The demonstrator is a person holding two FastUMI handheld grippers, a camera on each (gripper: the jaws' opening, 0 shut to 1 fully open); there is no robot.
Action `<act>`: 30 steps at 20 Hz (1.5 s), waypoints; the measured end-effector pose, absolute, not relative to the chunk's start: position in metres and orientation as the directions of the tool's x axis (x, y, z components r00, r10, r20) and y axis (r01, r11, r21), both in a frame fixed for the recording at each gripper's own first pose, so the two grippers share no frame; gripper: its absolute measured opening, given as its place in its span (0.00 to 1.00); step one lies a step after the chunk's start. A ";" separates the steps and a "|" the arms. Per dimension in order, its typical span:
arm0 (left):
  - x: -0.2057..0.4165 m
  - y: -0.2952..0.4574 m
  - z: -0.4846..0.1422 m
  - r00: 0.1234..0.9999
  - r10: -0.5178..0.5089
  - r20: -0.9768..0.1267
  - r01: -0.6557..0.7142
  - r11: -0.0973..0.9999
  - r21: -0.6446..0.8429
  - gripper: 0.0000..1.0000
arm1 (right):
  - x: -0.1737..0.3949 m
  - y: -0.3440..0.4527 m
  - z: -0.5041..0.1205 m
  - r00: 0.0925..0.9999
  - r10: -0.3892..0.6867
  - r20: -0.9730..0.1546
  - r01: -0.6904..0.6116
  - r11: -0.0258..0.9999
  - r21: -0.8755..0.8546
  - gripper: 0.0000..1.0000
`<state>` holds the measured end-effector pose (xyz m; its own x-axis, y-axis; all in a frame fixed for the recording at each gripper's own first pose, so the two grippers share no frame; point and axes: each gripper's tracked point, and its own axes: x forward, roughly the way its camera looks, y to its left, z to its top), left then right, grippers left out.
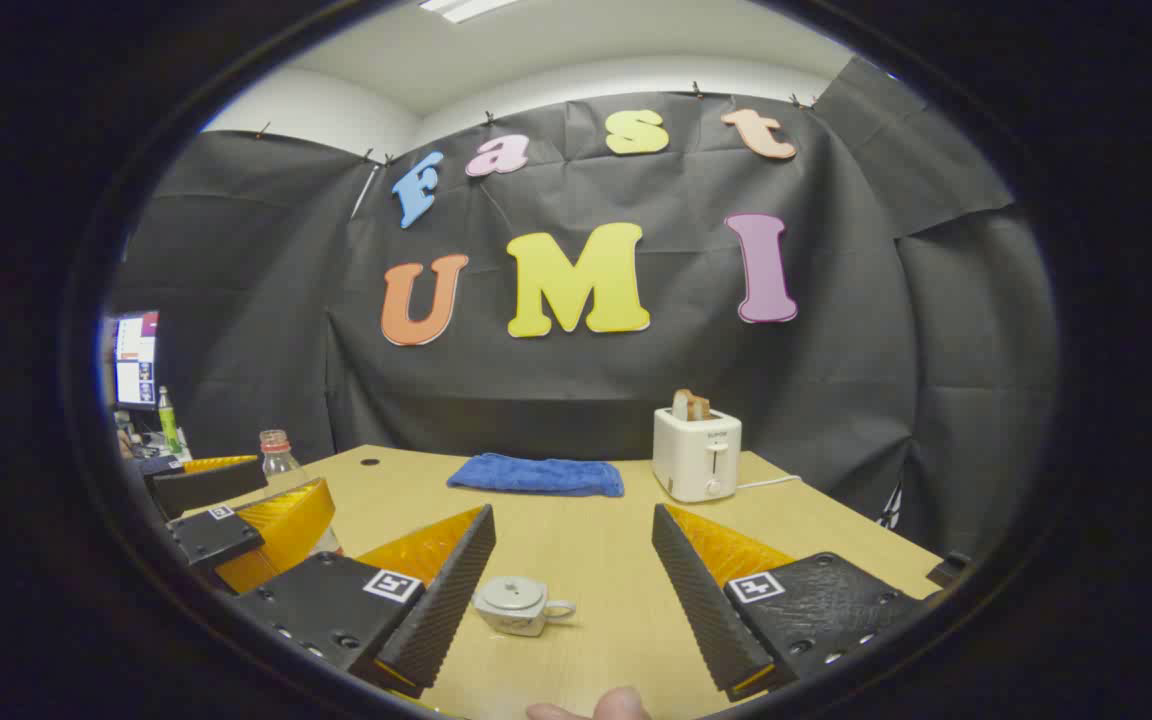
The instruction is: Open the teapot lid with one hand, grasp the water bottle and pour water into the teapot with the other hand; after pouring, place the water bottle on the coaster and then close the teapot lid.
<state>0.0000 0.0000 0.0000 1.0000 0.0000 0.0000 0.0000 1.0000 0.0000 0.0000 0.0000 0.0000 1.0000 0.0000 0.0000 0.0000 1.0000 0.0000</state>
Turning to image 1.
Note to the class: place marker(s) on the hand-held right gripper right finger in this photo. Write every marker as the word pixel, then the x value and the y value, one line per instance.
pixel 701 600

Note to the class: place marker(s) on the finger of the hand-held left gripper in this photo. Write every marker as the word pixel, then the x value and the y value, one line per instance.
pixel 221 535
pixel 206 488

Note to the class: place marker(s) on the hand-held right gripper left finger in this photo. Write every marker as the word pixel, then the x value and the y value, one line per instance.
pixel 446 600

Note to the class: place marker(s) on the grey teacup lid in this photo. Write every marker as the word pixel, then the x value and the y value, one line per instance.
pixel 513 592

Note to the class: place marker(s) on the clear plastic water bottle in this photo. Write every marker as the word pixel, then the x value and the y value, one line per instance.
pixel 281 465

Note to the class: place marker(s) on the white ceramic teacup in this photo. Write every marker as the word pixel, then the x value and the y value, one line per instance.
pixel 528 623

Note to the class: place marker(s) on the green drink bottle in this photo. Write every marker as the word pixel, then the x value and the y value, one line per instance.
pixel 168 425

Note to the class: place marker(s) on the white toaster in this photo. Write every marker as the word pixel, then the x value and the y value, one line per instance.
pixel 696 460

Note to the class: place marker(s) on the computer monitor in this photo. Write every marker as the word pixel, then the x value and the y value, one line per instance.
pixel 136 360

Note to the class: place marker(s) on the blue folded towel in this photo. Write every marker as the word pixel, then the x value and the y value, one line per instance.
pixel 536 475

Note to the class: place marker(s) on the toasted bread slice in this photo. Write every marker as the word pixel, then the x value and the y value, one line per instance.
pixel 691 405

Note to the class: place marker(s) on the black backdrop cloth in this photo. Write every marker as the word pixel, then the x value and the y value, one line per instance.
pixel 556 390

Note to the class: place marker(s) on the ceiling light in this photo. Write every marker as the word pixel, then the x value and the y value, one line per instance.
pixel 466 8

